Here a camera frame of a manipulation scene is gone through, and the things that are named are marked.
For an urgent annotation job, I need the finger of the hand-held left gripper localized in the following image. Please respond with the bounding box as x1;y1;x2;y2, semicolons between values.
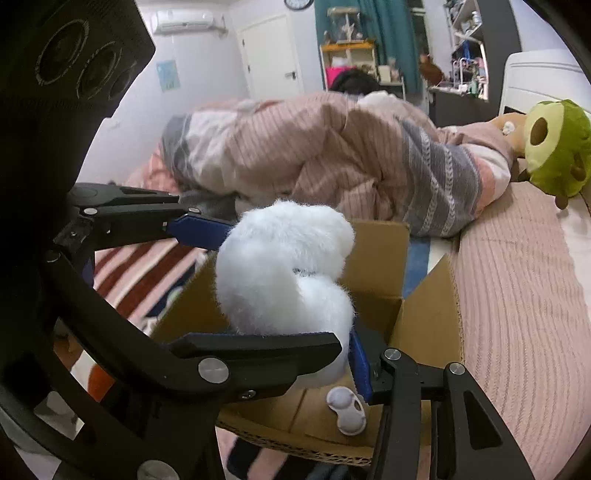
44;251;343;480
53;182;237;254

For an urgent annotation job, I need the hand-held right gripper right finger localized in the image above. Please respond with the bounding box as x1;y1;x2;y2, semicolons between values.
348;323;536;480

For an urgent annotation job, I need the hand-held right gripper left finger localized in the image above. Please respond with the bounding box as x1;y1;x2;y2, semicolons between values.
194;411;228;480

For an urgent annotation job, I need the large white fluffy plush toy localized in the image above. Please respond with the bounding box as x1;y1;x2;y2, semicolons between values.
215;198;356;388

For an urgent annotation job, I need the brown cardboard box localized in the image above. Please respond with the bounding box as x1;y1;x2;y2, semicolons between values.
152;220;465;467

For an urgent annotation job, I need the white contact lens case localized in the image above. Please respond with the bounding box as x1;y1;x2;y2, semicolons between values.
326;387;368;437

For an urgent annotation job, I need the pink patterned sheet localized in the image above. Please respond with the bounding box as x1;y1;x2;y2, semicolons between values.
122;154;183;195

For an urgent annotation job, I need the red navy striped blanket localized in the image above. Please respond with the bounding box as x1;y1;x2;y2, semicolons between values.
55;237;208;402

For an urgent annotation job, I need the blue cloth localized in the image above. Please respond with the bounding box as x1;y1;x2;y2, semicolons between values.
402;237;432;296

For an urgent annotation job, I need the white air conditioner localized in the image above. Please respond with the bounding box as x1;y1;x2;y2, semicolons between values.
152;10;215;35

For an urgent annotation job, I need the pink grey striped quilt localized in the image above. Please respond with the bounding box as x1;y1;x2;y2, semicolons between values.
161;91;518;238

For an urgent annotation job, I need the pink ribbed bed cover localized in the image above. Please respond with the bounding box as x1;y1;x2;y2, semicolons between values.
455;180;591;480

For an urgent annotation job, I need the white door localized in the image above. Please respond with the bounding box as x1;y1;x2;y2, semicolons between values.
238;14;305;100

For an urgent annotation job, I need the black chair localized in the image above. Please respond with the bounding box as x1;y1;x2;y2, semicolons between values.
331;69;382;93

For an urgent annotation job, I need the yellow white shelf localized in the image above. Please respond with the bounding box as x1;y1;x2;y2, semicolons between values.
320;39;377;90

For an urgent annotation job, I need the teal curtain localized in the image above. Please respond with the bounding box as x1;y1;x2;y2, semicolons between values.
315;0;423;93

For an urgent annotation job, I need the dark desk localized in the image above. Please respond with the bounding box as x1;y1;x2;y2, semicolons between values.
427;85;502;127

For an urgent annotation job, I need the small brown toy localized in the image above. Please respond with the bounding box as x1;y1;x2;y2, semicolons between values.
418;53;446;86

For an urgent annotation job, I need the brown plush toy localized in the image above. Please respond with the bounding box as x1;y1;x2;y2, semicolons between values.
485;112;529;160

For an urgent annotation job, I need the green avocado plush toy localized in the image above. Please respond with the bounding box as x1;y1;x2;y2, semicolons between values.
519;99;591;210

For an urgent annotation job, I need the tall bookshelf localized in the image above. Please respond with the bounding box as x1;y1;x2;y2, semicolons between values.
443;0;490;100

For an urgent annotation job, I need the white headboard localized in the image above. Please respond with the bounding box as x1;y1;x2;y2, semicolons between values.
499;50;591;116

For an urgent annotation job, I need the blue wall poster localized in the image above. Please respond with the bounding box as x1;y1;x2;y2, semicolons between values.
156;60;181;93

